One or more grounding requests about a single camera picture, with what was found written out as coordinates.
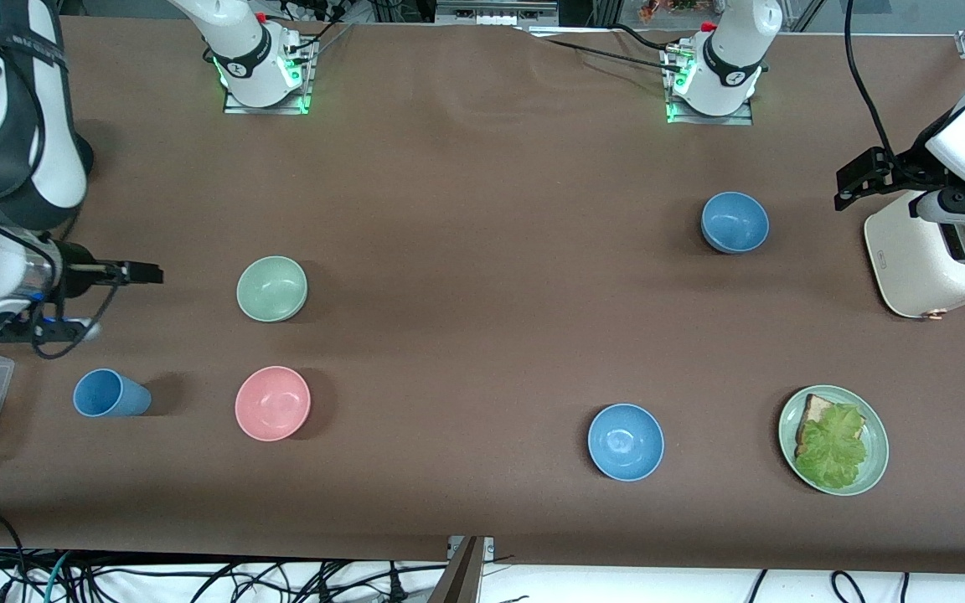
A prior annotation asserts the green lettuce leaf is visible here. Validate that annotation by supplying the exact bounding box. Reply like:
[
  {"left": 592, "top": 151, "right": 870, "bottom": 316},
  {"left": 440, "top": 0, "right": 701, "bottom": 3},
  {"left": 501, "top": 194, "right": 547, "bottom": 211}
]
[{"left": 795, "top": 404, "right": 867, "bottom": 491}]

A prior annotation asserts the silver metal box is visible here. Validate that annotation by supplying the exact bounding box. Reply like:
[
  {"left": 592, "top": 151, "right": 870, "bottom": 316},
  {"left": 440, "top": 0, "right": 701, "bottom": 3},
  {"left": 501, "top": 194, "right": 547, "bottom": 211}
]
[{"left": 435, "top": 0, "right": 560, "bottom": 26}]

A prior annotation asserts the pink bowl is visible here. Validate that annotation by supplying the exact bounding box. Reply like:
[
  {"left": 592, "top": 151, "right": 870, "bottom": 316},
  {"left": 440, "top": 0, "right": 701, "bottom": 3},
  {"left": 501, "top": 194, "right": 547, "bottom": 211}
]
[{"left": 235, "top": 366, "right": 312, "bottom": 442}]

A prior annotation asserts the cream white toaster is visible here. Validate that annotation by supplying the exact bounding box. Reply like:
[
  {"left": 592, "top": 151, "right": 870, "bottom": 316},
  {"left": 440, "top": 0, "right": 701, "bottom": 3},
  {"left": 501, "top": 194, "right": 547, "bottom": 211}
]
[{"left": 864, "top": 188, "right": 965, "bottom": 321}]

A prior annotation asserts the black cable on table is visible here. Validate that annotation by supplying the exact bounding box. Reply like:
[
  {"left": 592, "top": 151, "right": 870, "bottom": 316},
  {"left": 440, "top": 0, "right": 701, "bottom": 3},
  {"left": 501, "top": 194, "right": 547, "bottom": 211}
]
[{"left": 516, "top": 23, "right": 684, "bottom": 75}]

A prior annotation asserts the bread slice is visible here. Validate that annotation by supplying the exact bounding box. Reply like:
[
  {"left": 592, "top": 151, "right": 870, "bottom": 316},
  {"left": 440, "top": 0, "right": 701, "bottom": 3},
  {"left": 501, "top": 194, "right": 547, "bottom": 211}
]
[{"left": 795, "top": 394, "right": 867, "bottom": 457}]

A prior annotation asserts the teal cable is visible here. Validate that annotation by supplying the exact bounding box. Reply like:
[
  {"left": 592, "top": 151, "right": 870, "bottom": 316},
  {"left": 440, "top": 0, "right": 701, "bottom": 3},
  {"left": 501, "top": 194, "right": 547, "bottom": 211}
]
[{"left": 43, "top": 551, "right": 75, "bottom": 603}]

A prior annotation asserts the blue cup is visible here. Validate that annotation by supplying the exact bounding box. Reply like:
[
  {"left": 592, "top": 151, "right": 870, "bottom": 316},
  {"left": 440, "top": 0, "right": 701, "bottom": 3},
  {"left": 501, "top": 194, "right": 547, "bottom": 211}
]
[{"left": 73, "top": 368, "right": 152, "bottom": 418}]

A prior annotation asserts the green plate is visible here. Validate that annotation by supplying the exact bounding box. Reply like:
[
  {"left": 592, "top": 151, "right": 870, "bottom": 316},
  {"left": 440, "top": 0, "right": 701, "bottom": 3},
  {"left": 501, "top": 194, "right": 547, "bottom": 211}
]
[{"left": 778, "top": 385, "right": 890, "bottom": 497}]

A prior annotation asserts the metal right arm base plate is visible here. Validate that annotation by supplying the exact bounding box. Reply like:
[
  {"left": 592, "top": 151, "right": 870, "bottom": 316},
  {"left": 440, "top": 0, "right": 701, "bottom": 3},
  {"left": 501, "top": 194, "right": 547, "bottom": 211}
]
[{"left": 223, "top": 33, "right": 316, "bottom": 116}]

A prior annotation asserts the green bowl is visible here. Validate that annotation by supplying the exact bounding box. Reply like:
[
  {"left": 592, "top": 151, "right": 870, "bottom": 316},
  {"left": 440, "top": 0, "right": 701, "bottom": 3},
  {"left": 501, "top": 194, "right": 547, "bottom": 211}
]
[{"left": 236, "top": 255, "right": 309, "bottom": 322}]

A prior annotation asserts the small metal table bracket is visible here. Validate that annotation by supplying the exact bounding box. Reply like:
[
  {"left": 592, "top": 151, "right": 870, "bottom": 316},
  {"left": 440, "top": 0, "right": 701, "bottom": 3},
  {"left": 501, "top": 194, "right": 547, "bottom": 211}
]
[{"left": 447, "top": 536, "right": 496, "bottom": 560}]

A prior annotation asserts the blue bowl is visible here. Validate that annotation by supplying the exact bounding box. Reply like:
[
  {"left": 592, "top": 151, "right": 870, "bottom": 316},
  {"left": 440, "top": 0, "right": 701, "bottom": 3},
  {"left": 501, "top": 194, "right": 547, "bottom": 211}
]
[
  {"left": 587, "top": 404, "right": 665, "bottom": 482},
  {"left": 700, "top": 192, "right": 770, "bottom": 255}
]

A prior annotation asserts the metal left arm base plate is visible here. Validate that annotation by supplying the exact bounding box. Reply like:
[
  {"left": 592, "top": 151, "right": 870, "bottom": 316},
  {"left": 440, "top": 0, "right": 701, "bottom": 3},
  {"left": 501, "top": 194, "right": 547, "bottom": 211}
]
[{"left": 665, "top": 46, "right": 754, "bottom": 126}]

